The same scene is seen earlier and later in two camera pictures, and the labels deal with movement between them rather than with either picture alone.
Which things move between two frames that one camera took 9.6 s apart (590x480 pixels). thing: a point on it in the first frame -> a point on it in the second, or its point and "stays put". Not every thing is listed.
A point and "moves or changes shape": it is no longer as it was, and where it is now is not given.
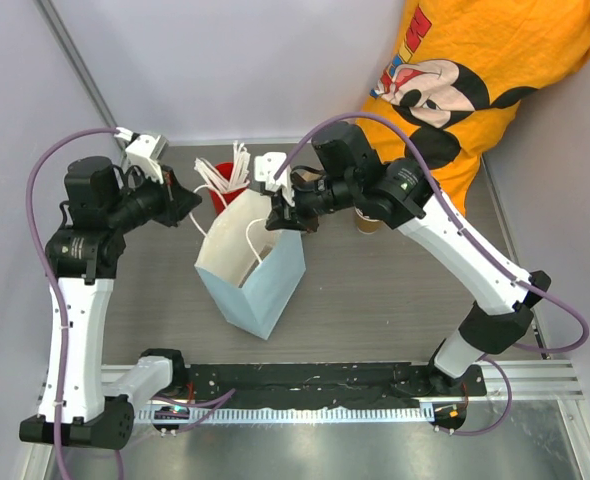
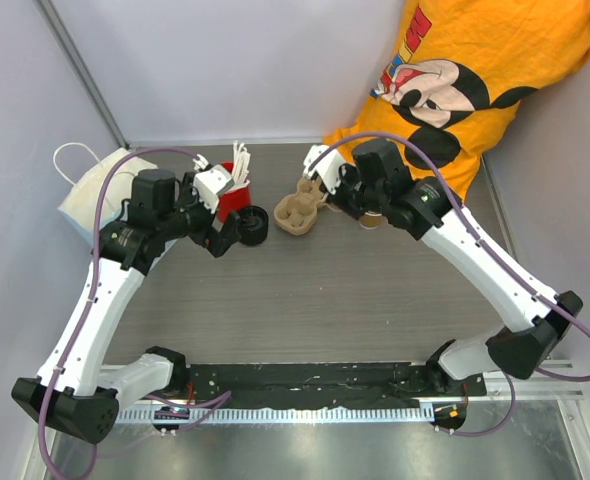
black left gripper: x=176 y=200 -> x=216 y=241
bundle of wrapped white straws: x=239 y=171 stays put
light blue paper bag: x=250 y=270 moves or changes shape
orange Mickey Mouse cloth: x=455 y=71 stays put
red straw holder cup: x=221 y=200 stays put
